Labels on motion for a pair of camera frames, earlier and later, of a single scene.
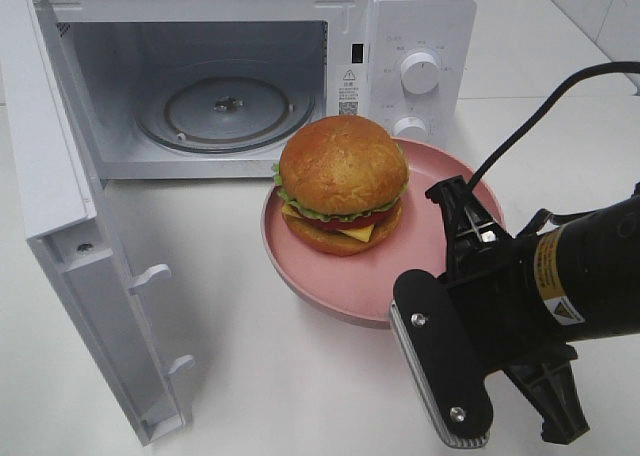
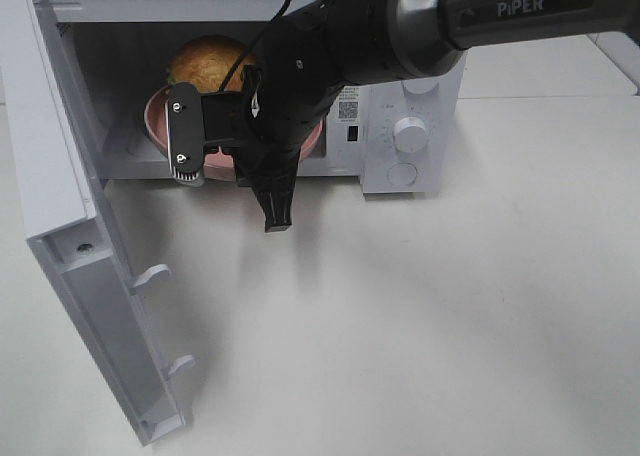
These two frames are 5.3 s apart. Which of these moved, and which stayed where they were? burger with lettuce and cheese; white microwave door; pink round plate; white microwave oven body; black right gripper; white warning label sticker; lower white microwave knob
Moved: burger with lettuce and cheese; pink round plate; black right gripper
Stayed: white microwave door; lower white microwave knob; white microwave oven body; white warning label sticker
